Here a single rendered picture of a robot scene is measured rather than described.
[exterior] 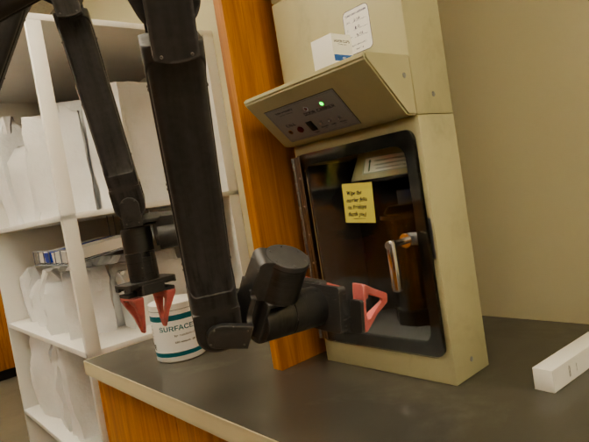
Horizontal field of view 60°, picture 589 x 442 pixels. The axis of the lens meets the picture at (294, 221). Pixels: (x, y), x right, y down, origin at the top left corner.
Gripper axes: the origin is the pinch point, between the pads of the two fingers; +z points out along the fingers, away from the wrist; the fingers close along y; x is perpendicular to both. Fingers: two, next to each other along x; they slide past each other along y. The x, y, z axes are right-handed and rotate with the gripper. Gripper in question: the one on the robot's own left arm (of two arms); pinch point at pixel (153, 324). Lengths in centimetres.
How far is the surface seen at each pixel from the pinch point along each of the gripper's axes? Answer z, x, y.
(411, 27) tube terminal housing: -45, -46, 35
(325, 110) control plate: -35, -31, 26
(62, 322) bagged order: 13, 114, 14
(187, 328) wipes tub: 8.2, 21.5, 17.7
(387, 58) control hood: -39, -46, 27
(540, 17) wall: -48, -50, 76
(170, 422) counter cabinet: 24.7, 11.7, 4.6
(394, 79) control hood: -36, -46, 28
